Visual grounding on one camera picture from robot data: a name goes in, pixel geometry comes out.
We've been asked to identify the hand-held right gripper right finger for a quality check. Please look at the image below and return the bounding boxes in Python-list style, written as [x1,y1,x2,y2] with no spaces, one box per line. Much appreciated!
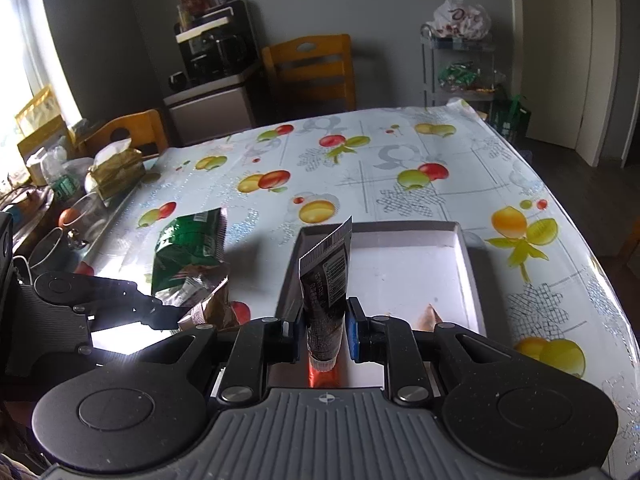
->
[346,296,521,407]

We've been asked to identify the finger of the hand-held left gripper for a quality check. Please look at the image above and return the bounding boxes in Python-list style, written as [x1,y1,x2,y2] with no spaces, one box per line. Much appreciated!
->
[32,271,182,332]

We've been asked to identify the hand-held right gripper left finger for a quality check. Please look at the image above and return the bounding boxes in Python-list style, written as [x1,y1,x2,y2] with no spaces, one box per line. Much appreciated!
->
[132,316,306,404]

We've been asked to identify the brown squeeze tube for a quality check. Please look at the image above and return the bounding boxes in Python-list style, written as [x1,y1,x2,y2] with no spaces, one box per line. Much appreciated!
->
[298,215,353,373]

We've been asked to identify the brown snack packet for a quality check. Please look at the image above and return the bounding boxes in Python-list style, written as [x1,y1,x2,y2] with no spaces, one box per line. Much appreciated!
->
[177,287,238,331]

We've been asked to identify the clear white snack packet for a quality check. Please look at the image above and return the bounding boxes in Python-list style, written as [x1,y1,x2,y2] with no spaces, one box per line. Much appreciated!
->
[172,265,232,308]

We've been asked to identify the tan triangular snack packet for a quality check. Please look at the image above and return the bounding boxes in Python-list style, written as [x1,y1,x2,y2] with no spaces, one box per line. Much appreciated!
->
[414,304,446,333]

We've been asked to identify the green snack bag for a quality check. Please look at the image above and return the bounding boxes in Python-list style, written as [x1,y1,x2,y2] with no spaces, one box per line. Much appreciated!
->
[150,207,231,306]

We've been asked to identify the white cardboard box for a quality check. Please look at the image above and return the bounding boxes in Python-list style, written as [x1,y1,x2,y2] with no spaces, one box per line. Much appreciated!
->
[274,220,487,391]

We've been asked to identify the dark metal bowl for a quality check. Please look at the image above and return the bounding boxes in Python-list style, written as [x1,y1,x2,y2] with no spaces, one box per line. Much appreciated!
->
[27,227,68,273]

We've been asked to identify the glass cup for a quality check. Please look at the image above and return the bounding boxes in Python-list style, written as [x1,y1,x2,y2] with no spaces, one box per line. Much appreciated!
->
[75,192,108,231]

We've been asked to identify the person's patterned clothing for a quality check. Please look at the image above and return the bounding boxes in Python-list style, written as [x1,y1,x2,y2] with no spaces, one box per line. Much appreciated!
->
[0,452,46,480]

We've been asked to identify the fruit print tablecloth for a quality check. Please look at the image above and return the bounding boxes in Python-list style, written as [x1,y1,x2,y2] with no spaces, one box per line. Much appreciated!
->
[10,105,636,480]

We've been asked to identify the gold tissue pack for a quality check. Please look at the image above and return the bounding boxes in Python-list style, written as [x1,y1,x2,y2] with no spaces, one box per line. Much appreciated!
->
[87,137,147,201]

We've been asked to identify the brown wooden chair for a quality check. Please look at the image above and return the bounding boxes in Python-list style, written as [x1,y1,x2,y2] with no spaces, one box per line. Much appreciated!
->
[82,109,170,158]

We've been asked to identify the grey cabinet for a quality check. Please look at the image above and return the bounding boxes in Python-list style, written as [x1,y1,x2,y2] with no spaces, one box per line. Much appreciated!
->
[164,62,261,146]

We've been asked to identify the yellow paper bag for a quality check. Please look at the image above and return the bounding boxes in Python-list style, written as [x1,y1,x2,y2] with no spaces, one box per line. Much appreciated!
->
[14,85,63,136]

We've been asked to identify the yellow wooden chair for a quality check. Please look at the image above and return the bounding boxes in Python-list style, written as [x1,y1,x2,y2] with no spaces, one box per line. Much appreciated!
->
[261,34,357,113]

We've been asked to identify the green shopping bag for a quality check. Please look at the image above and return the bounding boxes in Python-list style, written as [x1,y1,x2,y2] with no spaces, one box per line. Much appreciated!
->
[492,95,531,141]

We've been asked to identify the window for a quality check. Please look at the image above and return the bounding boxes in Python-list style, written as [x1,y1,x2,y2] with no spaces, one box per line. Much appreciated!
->
[0,0,81,171]

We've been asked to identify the black coffee machine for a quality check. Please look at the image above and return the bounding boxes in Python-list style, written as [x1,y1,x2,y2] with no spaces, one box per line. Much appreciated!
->
[170,0,261,91]

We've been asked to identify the green packets on rack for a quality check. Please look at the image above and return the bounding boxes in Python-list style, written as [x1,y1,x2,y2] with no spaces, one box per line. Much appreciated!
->
[439,60,478,88]

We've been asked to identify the metal storage rack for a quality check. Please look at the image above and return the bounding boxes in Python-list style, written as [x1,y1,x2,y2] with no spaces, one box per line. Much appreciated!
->
[420,25,501,116]

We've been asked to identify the white plastic bag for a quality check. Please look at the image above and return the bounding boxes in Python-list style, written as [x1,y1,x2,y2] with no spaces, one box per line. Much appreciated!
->
[431,0,492,41]

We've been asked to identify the white door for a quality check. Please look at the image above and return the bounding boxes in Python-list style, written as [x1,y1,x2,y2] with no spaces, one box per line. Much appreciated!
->
[510,0,608,168]

